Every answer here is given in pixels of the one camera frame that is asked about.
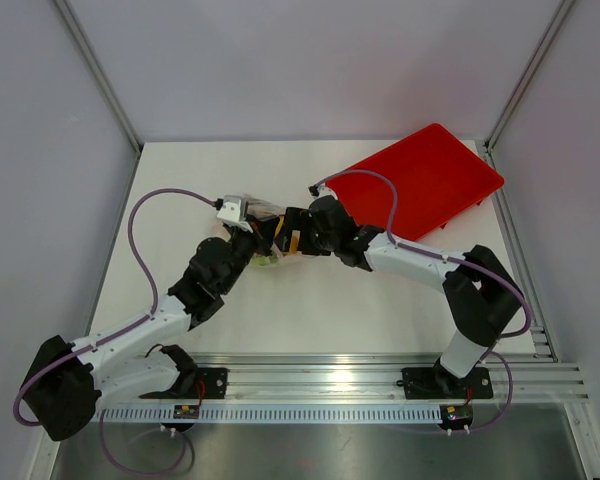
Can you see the green fake lettuce leaf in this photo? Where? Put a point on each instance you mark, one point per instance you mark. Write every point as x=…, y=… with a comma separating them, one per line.
x=265, y=261

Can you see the aluminium frame post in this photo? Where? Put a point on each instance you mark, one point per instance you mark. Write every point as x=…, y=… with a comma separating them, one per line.
x=543, y=47
x=86, y=52

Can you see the white slotted cable duct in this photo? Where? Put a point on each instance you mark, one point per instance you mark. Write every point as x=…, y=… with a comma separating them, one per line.
x=225, y=413

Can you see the aluminium frame post left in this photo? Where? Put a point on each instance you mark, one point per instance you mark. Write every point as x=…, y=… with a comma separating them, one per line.
x=86, y=52

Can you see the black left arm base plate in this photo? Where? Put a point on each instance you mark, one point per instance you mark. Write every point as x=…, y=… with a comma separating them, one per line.
x=206, y=382

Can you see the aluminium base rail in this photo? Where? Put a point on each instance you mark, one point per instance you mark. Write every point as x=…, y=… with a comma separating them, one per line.
x=372, y=378

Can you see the red plastic tray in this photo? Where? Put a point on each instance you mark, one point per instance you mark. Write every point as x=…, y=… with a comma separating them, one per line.
x=430, y=177

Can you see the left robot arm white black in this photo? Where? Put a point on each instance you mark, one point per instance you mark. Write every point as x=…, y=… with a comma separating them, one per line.
x=69, y=383

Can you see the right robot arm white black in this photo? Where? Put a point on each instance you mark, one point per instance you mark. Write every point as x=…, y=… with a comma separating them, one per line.
x=481, y=296

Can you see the clear zip top bag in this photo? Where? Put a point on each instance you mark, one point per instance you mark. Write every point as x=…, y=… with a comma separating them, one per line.
x=262, y=219

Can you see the orange fake tangerine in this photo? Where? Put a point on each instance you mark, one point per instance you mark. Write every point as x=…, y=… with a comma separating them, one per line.
x=287, y=235

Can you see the aluminium frame post right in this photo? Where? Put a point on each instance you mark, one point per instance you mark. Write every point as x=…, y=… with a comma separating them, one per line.
x=543, y=47

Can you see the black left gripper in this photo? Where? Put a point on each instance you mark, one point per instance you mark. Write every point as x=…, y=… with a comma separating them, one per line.
x=262, y=235

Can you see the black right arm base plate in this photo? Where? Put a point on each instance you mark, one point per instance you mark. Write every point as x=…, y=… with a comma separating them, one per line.
x=433, y=383

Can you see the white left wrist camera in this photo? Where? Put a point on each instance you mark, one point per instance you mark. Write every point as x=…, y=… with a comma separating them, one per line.
x=231, y=209

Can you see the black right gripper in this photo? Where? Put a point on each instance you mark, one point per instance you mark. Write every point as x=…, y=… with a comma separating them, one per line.
x=299, y=219

